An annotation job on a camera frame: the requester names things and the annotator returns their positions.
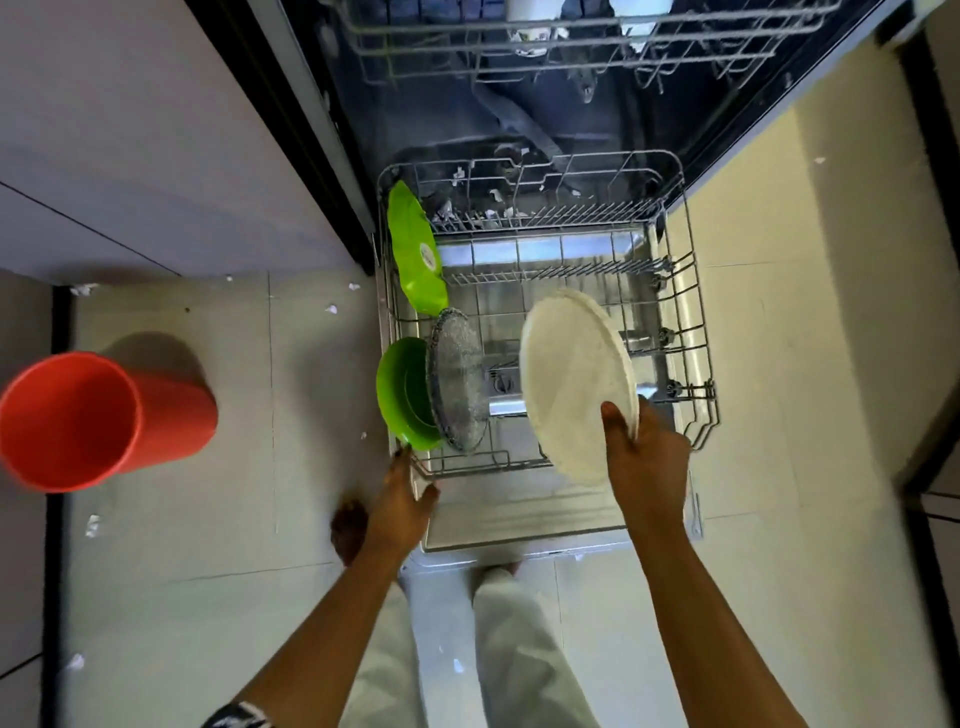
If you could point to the person's left hand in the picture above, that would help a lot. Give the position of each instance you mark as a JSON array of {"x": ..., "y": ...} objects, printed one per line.
[{"x": 396, "y": 514}]

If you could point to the person's right hand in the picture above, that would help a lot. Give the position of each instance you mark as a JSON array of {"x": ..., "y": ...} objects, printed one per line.
[{"x": 651, "y": 472}]

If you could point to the person's left thumb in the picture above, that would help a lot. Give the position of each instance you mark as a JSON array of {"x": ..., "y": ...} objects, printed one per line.
[{"x": 428, "y": 502}]

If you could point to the person's right thumb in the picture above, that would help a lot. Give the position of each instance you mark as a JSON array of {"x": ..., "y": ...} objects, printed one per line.
[{"x": 616, "y": 439}]

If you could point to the white round plate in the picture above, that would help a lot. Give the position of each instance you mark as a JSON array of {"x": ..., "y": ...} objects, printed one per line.
[{"x": 566, "y": 375}]

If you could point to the person's right forearm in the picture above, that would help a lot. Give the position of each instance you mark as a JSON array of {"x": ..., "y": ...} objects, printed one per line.
[{"x": 705, "y": 630}]

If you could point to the person's left forearm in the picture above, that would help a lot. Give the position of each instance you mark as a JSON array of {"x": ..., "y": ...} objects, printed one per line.
[{"x": 322, "y": 637}]

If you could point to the open dishwasher door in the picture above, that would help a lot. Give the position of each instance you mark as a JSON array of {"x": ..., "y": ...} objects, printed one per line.
[{"x": 510, "y": 517}]

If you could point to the person's left foot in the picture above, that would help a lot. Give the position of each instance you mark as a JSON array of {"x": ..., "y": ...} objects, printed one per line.
[{"x": 349, "y": 529}]

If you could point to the green round bowl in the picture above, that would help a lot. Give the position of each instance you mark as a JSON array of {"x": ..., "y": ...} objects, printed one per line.
[{"x": 401, "y": 394}]

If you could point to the grey speckled plate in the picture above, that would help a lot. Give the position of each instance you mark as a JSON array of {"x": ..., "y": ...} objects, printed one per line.
[{"x": 457, "y": 382}]

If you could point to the person's left trouser leg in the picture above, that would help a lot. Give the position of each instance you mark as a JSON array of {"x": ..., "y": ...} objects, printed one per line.
[{"x": 390, "y": 675}]

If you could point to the person's trouser leg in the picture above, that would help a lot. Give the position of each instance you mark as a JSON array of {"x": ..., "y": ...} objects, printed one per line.
[
  {"x": 525, "y": 652},
  {"x": 390, "y": 675}
]

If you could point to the person's right trouser leg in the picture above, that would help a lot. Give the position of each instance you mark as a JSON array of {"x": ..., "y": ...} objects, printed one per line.
[{"x": 525, "y": 652}]

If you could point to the green leaf-shaped plate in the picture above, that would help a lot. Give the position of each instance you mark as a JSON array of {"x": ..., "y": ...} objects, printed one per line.
[{"x": 415, "y": 247}]

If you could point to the black patterned wristband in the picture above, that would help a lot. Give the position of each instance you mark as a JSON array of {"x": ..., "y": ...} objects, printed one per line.
[{"x": 238, "y": 716}]

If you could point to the red plastic bucket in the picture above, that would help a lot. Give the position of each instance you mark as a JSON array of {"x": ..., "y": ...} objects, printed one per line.
[{"x": 82, "y": 420}]

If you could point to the dishwasher body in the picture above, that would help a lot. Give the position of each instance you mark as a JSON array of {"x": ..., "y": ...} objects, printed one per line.
[{"x": 420, "y": 112}]

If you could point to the white cup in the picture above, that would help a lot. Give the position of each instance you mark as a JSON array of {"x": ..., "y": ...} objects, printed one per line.
[
  {"x": 534, "y": 19},
  {"x": 641, "y": 19}
]

